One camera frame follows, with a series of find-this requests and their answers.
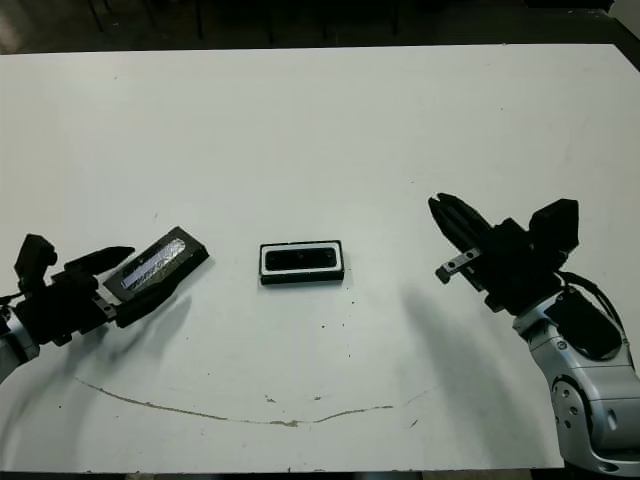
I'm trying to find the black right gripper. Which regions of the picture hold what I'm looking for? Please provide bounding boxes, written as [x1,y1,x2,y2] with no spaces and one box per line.
[428,193,567,317]

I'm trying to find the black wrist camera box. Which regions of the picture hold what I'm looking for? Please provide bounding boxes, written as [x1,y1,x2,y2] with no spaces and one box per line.
[529,198,581,264]
[13,233,57,294]

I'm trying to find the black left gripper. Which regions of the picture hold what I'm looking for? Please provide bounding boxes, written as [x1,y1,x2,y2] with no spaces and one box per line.
[14,246,171,347]

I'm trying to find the slim black camera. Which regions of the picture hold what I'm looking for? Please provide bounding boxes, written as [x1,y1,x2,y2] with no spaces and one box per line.
[264,248,337,272]

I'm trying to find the black box white insert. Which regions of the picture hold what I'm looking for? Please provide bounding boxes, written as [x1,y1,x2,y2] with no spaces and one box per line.
[258,239,346,287]

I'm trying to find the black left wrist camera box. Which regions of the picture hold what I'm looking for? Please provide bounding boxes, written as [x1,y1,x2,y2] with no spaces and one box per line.
[13,233,57,294]

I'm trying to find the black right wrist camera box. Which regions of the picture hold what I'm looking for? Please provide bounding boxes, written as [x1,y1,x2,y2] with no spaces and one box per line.
[529,198,581,264]

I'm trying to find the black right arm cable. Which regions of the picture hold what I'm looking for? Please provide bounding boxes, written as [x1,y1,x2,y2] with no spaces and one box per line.
[559,272,626,346]

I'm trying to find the black box lid silver print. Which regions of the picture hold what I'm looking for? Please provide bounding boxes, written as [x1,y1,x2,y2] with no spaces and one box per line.
[103,225,211,311]

